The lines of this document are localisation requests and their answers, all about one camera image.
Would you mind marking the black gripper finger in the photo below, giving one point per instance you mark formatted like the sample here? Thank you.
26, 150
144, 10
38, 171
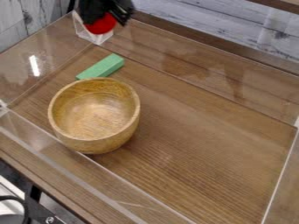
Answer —
121, 10
92, 10

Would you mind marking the red plush strawberry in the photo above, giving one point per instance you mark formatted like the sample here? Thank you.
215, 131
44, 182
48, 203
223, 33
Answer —
102, 24

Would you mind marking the green rectangular block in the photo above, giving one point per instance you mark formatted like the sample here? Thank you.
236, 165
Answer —
102, 68

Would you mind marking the wooden bowl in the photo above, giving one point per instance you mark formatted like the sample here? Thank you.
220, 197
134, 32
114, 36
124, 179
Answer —
93, 115

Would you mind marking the clear acrylic corner bracket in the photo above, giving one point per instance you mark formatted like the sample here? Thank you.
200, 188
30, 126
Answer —
96, 39

